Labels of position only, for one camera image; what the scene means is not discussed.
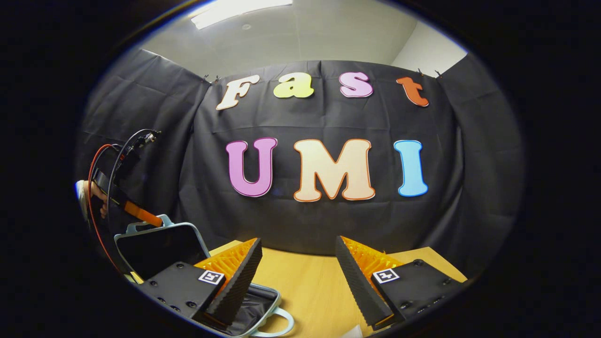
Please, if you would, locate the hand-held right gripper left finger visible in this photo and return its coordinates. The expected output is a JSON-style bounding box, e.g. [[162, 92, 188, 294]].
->
[[139, 238, 263, 331]]

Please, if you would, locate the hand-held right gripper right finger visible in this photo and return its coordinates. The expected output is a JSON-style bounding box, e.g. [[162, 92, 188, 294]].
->
[[335, 236, 470, 330]]

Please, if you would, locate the light blue suitcase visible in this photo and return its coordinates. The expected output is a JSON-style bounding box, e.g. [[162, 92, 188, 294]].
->
[[114, 215, 295, 338]]

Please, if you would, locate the black backdrop cloth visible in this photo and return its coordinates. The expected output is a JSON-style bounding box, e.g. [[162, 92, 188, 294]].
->
[[75, 48, 525, 277]]

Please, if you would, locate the ceiling light panel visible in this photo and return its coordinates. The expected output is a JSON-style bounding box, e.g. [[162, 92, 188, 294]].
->
[[190, 0, 294, 30]]

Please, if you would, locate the black cable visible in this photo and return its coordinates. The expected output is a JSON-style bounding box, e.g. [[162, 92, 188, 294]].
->
[[107, 129, 158, 221]]

